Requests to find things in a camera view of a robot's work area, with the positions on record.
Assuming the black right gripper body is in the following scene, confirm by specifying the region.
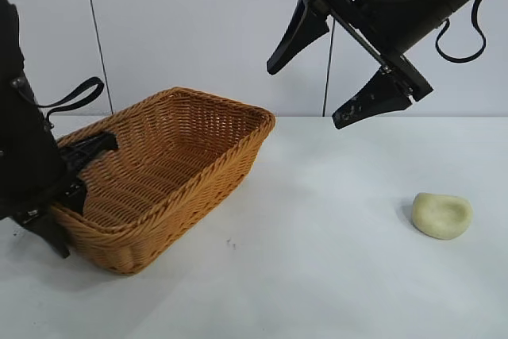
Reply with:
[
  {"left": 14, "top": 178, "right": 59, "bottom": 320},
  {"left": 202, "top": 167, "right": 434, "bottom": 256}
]
[{"left": 300, "top": 0, "right": 452, "bottom": 102}]

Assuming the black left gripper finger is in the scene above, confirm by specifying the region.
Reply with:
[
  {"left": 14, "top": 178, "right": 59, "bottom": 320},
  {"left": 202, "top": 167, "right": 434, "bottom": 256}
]
[
  {"left": 21, "top": 203, "right": 71, "bottom": 260},
  {"left": 56, "top": 131, "right": 121, "bottom": 214}
]

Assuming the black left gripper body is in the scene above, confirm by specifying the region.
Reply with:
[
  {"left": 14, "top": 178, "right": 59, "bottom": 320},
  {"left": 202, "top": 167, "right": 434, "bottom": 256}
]
[{"left": 0, "top": 74, "right": 69, "bottom": 222}]

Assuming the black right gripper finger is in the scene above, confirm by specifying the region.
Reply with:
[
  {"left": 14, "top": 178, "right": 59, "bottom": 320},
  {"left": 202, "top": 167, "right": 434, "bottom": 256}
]
[
  {"left": 266, "top": 0, "right": 331, "bottom": 75},
  {"left": 332, "top": 68, "right": 410, "bottom": 130}
]

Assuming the brown woven wicker basket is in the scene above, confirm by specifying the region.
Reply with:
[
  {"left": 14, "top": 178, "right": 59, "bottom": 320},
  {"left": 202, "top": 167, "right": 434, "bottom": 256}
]
[{"left": 50, "top": 86, "right": 276, "bottom": 275}]

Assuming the pale yellow egg yolk pastry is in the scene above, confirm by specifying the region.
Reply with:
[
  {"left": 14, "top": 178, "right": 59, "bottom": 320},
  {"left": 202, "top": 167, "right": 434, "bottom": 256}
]
[{"left": 411, "top": 191, "right": 474, "bottom": 241}]

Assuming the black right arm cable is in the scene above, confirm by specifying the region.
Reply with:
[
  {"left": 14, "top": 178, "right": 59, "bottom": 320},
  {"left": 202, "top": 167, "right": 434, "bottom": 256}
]
[{"left": 435, "top": 0, "right": 508, "bottom": 64}]

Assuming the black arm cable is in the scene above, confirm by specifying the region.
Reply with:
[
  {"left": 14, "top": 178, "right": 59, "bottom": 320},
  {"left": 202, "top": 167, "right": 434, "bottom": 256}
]
[
  {"left": 34, "top": 75, "right": 106, "bottom": 130},
  {"left": 435, "top": 0, "right": 508, "bottom": 64}
]

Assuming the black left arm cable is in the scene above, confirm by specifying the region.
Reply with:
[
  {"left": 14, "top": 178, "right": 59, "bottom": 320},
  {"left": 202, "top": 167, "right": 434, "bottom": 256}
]
[{"left": 34, "top": 75, "right": 106, "bottom": 130}]

